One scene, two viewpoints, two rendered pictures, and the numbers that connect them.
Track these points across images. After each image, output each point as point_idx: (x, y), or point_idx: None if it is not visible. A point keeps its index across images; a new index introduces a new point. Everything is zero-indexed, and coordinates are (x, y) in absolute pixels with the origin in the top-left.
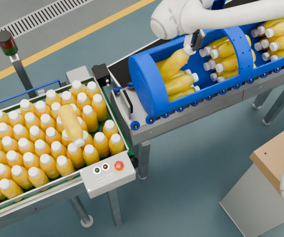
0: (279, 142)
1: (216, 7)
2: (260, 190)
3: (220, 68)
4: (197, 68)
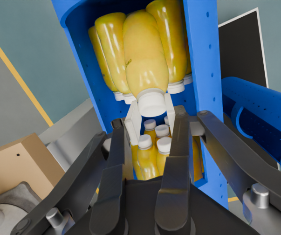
0: (33, 172)
1: (272, 143)
2: (65, 123)
3: (138, 142)
4: (174, 104)
